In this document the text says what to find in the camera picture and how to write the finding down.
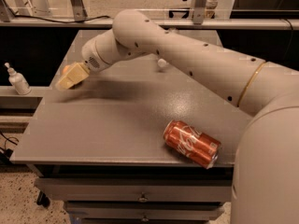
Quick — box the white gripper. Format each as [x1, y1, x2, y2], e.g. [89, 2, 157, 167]
[55, 38, 109, 91]

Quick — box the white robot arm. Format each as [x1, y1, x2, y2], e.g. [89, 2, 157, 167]
[56, 9, 299, 224]

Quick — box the white pump dispenser bottle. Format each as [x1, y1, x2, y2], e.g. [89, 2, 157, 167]
[5, 63, 31, 95]

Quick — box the clear plastic water bottle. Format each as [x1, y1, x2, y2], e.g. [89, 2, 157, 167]
[157, 58, 168, 68]

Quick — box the grey drawer cabinet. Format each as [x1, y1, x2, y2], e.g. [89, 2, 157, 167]
[36, 166, 234, 224]

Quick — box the red coca-cola can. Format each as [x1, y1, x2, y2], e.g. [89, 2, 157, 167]
[164, 120, 221, 169]

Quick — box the black cable on rail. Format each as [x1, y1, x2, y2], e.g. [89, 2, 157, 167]
[6, 7, 111, 24]

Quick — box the metal frame rail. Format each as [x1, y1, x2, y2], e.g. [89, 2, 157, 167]
[0, 17, 299, 32]

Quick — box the black cable on floor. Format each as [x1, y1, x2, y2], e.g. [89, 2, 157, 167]
[0, 130, 20, 165]

